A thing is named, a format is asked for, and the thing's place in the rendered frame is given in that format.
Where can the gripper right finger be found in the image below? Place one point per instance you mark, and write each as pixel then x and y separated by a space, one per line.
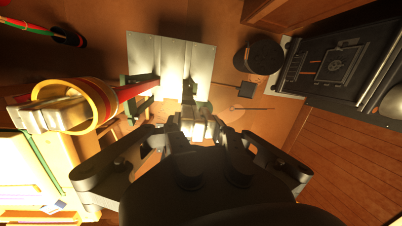
pixel 279 166

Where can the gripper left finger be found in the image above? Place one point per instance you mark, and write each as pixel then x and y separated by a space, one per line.
pixel 103 169

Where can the cream shelf unit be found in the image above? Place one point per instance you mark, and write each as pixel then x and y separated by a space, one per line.
pixel 34 169

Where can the yellow reminder collar red stripe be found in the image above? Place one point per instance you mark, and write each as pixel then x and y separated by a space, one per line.
pixel 104 94

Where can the small blue and white card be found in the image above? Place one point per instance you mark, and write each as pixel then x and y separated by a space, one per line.
pixel 53 207

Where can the thin black poker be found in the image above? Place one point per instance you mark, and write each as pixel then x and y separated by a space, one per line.
pixel 251 109

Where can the white hearth slab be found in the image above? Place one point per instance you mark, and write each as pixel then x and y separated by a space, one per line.
pixel 270 86

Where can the small black shovel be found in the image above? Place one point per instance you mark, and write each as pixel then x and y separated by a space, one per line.
pixel 247 89

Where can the black cast iron stove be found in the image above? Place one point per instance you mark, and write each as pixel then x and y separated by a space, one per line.
pixel 339 75

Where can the black coal bucket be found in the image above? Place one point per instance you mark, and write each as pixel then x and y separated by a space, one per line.
pixel 262 56

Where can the black flag holder tube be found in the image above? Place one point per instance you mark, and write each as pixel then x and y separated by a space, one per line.
pixel 72 39

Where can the brown wooden cupboard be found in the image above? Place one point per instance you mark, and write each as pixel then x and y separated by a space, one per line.
pixel 282 14

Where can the rolled red and green flags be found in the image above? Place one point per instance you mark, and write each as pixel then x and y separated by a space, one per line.
pixel 28 26

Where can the green lever quadrant frame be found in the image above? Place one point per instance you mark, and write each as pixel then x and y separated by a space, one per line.
pixel 129 103

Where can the grey metal lever frame plate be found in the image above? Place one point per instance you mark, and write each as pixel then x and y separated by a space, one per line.
pixel 171 59

